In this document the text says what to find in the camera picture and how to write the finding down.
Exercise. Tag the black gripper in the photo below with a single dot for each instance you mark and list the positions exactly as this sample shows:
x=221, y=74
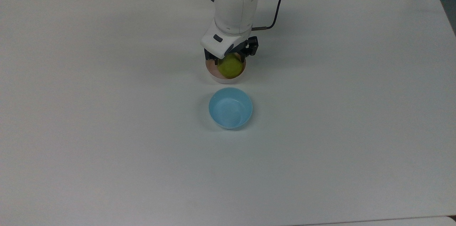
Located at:
x=247, y=46

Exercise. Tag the green pear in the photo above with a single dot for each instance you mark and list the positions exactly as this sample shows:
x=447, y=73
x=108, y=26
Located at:
x=230, y=67

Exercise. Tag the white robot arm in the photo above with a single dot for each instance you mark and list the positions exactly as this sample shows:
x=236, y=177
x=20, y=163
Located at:
x=235, y=9

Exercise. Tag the pink bowl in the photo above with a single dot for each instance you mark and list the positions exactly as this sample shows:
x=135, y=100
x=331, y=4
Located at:
x=228, y=80

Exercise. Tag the blue bowl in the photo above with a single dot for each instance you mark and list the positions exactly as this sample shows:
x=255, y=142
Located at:
x=230, y=108

